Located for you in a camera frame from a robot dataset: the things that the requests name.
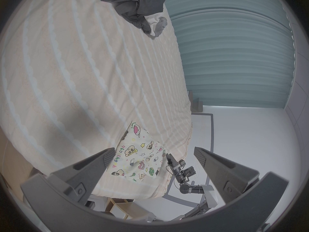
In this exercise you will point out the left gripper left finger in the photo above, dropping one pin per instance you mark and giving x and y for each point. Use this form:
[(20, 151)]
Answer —
[(82, 177)]

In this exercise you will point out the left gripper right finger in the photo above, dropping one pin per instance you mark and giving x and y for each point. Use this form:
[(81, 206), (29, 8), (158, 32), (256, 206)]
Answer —
[(227, 177)]

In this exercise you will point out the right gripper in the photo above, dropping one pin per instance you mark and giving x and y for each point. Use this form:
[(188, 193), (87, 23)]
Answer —
[(176, 168)]

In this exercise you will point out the white printed pyjama top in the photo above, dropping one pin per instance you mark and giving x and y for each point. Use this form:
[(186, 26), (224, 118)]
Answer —
[(137, 153)]

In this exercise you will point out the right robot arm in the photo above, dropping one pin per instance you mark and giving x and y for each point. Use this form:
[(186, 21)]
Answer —
[(210, 194)]

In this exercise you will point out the bed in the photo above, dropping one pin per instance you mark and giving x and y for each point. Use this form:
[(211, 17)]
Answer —
[(84, 81)]

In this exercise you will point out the pile of clothes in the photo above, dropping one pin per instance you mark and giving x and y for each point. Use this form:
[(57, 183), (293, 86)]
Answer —
[(135, 3)]

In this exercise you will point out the grey bedside table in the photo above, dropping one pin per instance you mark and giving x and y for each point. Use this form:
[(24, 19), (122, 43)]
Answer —
[(195, 103)]

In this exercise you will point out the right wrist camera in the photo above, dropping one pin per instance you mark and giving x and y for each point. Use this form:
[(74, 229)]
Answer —
[(182, 162)]

